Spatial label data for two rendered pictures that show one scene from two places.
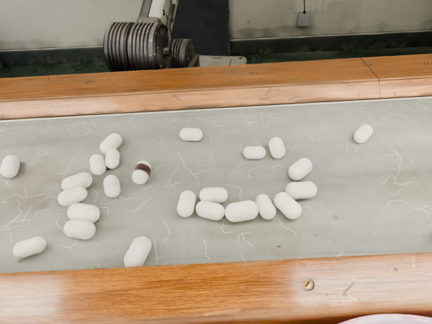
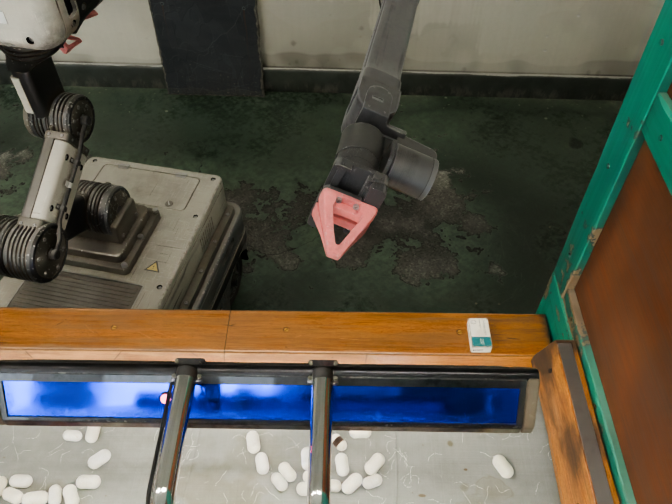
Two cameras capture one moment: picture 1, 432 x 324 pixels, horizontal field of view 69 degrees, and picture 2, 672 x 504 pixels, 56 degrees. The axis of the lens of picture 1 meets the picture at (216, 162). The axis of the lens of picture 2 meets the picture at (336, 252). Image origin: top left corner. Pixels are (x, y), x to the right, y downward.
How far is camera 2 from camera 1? 0.85 m
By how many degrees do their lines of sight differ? 7
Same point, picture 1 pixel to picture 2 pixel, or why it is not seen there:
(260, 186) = (64, 471)
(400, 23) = (546, 62)
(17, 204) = not seen: outside the picture
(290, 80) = (143, 342)
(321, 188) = (110, 477)
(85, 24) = not seen: hidden behind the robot
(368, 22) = (492, 57)
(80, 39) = not seen: hidden behind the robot
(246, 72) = (107, 325)
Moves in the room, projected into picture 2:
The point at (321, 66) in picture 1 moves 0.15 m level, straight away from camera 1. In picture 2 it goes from (184, 322) to (222, 263)
